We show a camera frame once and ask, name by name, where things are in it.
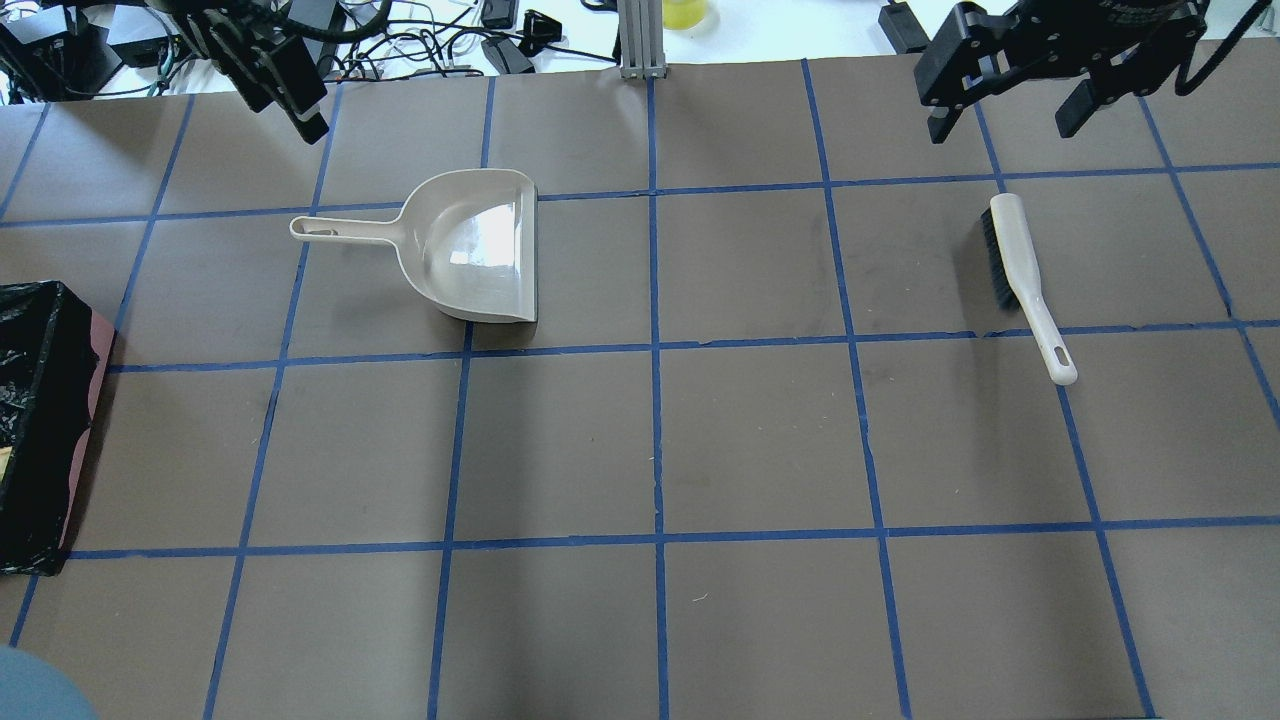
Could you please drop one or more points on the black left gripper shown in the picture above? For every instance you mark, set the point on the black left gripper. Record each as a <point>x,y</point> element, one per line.
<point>262,62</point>

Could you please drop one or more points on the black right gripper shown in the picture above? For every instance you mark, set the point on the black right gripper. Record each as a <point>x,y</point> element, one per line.
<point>1102,30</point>

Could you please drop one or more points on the white hand brush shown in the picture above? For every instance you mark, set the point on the white hand brush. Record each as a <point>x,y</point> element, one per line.
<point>1017,282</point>

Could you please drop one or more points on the beige plastic dustpan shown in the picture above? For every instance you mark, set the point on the beige plastic dustpan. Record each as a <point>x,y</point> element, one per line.
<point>466,240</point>

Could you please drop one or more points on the bin with black bag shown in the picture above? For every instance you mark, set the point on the bin with black bag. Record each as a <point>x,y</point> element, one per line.
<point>54,354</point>

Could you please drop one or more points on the aluminium frame post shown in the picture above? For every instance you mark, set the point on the aluminium frame post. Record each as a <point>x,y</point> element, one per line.
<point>642,54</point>

